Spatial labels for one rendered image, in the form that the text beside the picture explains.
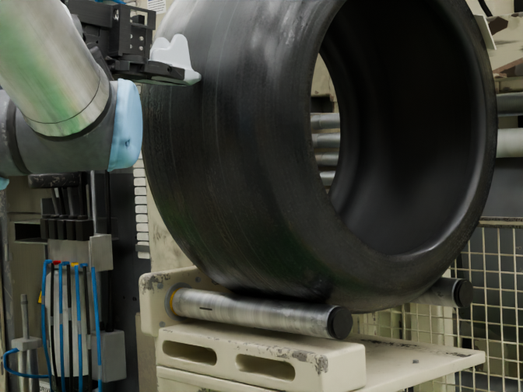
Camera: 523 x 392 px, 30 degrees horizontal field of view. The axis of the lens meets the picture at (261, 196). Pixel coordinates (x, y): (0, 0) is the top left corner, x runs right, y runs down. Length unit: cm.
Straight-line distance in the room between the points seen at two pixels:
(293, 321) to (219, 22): 41
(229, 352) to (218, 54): 43
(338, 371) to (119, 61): 49
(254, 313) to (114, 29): 46
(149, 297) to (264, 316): 22
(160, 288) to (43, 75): 71
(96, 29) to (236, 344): 50
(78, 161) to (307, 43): 39
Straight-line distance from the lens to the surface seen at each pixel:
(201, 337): 146
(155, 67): 117
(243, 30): 124
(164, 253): 166
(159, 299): 153
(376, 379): 140
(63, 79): 89
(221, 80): 124
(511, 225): 168
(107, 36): 118
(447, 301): 152
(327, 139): 190
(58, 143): 96
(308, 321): 132
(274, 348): 134
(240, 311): 141
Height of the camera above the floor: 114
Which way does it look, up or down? 3 degrees down
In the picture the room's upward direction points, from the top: 3 degrees counter-clockwise
